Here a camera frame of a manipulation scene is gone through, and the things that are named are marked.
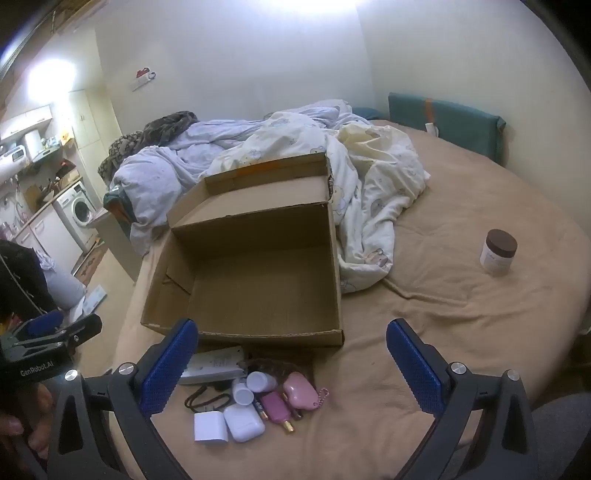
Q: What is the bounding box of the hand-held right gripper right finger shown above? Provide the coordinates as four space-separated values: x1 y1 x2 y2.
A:
386 318 539 480

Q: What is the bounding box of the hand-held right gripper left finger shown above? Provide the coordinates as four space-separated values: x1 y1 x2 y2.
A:
46 318 199 480

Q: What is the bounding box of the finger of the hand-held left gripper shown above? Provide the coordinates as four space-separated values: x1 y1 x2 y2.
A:
58 315 103 354
25 310 64 340

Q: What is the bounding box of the black flashlight with lanyard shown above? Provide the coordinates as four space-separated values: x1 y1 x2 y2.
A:
185 378 237 412

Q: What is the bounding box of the white charger cube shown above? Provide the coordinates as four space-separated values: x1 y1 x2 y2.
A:
194 411 228 445

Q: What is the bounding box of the white bottle with red label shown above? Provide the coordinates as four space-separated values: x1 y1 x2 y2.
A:
231 378 256 407

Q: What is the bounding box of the small white pill bottle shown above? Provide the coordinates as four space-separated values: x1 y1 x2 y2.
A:
246 370 279 393

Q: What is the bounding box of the white earbuds case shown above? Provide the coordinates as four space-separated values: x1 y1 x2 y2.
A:
223 404 267 443

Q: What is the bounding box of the purple perfume bottle gold cap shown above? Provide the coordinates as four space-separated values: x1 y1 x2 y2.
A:
260 391 297 435

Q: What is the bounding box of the pink case with bead chain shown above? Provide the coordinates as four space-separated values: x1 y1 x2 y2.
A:
283 373 330 411

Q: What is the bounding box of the cardboard box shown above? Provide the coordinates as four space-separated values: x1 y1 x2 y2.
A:
140 151 345 348

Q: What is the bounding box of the white jar with brown lid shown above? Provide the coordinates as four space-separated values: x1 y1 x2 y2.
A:
479 229 518 277

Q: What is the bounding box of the person's left hand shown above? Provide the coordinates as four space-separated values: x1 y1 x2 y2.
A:
0 382 54 464

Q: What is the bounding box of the pale booklet on floor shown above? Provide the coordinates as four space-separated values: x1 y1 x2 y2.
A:
68 285 108 320

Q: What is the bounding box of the grey rolled cushion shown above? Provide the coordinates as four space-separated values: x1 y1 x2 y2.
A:
41 267 87 310

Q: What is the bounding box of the grey metal plate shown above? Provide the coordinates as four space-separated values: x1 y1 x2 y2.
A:
178 346 246 386

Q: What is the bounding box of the black jacket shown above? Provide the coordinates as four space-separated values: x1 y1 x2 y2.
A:
0 240 58 324

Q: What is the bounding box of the white kitchen counter cabinet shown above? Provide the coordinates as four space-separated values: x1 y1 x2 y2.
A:
13 210 85 278

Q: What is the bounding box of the grey bedside table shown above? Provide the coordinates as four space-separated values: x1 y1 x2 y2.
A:
87 209 145 283

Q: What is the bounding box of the white washing machine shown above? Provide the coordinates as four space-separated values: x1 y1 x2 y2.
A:
52 181 101 253

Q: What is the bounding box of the teal and orange cloth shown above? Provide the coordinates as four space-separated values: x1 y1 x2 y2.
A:
103 187 138 223

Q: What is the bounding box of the person's right leg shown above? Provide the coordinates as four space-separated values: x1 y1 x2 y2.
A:
530 393 591 480

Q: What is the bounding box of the white kitchen appliance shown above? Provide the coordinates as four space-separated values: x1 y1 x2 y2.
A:
0 143 28 164

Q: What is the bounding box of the tall white cabinet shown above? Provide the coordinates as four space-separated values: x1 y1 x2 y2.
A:
68 90 122 149

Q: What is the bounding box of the dark patterned blanket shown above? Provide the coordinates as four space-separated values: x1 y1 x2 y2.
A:
97 111 200 180

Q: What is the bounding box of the green headboard cushion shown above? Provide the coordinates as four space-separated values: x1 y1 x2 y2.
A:
388 91 507 165

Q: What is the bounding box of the pale bear print duvet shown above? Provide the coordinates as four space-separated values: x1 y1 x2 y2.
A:
113 99 431 294

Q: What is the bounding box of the green pillow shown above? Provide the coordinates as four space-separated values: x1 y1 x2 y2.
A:
352 106 387 123

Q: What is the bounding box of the red and white wall fixture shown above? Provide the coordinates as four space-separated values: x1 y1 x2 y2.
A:
131 68 156 91

